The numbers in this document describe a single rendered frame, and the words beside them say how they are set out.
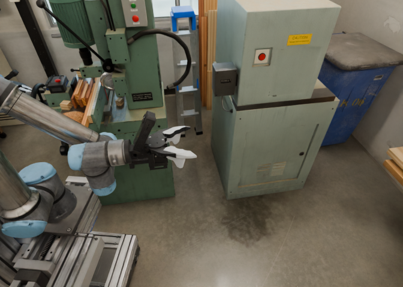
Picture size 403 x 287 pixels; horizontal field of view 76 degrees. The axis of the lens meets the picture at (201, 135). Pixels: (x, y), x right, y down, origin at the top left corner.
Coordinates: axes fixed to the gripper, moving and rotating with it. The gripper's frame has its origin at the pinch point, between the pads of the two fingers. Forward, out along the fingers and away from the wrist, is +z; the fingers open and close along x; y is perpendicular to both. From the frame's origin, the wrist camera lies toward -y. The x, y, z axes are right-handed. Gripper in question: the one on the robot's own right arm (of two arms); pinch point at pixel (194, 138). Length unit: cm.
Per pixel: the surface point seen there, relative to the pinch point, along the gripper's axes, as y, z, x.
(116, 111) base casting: 33, -39, -85
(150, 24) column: -18, -11, -78
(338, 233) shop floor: 120, 105, -35
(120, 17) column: -22, -25, -78
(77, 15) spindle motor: -23, -45, -81
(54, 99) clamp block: 21, -71, -84
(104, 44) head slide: -8, -36, -83
